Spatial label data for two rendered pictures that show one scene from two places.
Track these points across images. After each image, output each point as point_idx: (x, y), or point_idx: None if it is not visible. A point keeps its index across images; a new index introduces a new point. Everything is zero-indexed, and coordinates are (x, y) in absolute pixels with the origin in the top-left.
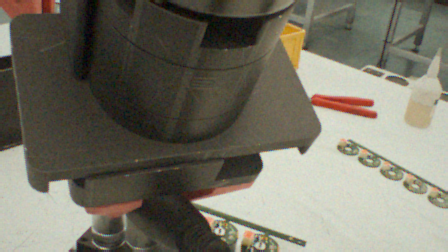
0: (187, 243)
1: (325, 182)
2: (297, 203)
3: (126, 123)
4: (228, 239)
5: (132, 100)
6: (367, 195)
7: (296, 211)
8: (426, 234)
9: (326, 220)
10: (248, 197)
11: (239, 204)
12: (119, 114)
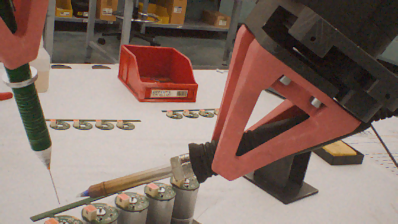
0: (379, 116)
1: (64, 152)
2: (77, 174)
3: (375, 56)
4: (170, 189)
5: (392, 36)
6: (96, 145)
7: (85, 179)
8: (151, 146)
9: (107, 172)
10: (46, 192)
11: (51, 200)
12: (376, 51)
